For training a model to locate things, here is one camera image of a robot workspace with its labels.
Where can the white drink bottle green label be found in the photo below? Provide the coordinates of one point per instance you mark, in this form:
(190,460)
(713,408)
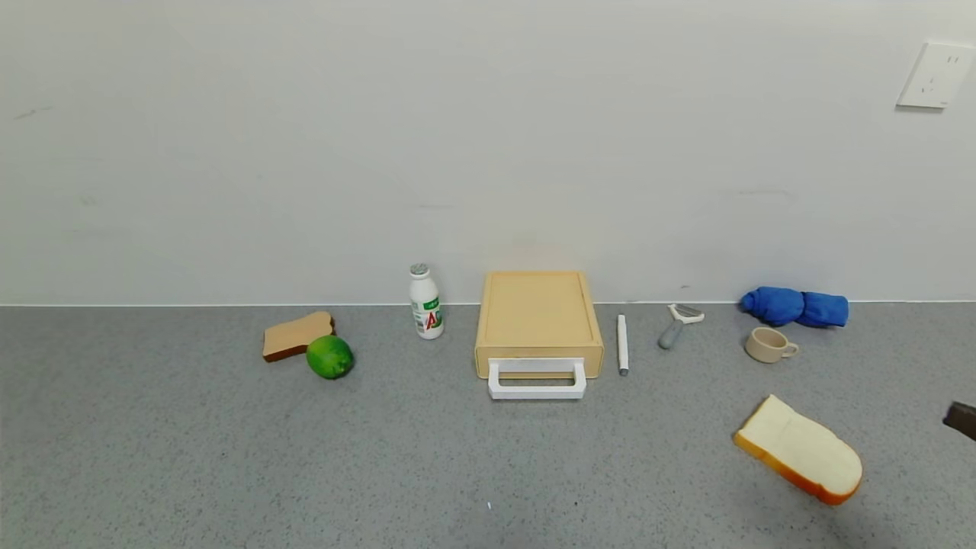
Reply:
(425,305)

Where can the beige cup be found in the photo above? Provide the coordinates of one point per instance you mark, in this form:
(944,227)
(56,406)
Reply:
(766,347)

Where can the white bread slice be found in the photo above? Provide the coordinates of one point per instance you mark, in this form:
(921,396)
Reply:
(801,450)

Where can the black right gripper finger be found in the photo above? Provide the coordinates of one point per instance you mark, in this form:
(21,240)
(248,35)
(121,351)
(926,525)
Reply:
(964,421)

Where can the green lime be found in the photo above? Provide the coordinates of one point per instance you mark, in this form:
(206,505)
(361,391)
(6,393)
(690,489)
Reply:
(330,357)

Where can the white marker pen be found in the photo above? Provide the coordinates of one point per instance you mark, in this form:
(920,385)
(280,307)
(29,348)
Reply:
(622,343)

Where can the yellow drawer cabinet housing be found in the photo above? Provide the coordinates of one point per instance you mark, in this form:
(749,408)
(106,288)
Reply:
(537,313)

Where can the brown toast slice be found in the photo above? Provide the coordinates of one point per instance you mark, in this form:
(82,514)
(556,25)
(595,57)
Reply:
(293,335)

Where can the white wall socket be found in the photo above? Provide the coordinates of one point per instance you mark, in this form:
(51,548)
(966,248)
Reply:
(934,76)

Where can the rolled blue cloth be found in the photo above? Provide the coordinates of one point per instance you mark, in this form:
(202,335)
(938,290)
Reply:
(793,308)

